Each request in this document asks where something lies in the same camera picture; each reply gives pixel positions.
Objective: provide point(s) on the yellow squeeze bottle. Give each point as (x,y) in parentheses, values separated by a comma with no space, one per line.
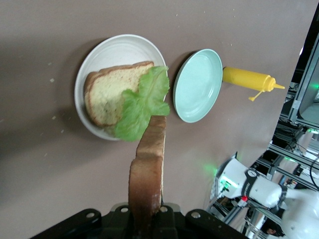
(244,77)

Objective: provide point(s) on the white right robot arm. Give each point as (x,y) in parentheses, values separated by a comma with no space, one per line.
(261,189)

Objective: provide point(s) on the dark crust bread slice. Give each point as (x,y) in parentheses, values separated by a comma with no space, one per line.
(149,161)

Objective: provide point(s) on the beige plate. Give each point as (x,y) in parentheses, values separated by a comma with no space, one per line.
(119,52)

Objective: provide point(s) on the light crust bread slice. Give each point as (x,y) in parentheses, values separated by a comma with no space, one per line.
(109,87)

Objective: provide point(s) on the mint green plate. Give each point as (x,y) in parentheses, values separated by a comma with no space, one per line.
(197,84)

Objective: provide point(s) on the aluminium rack structure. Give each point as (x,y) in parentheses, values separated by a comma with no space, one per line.
(302,87)

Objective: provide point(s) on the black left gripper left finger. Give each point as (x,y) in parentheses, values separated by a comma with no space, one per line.
(99,226)

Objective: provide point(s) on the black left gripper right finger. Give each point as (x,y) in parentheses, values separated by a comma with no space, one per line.
(189,226)

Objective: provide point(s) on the green lettuce leaf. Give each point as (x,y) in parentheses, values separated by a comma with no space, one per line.
(142,104)

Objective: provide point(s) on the red emergency stop button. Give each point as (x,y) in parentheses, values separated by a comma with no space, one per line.
(244,198)

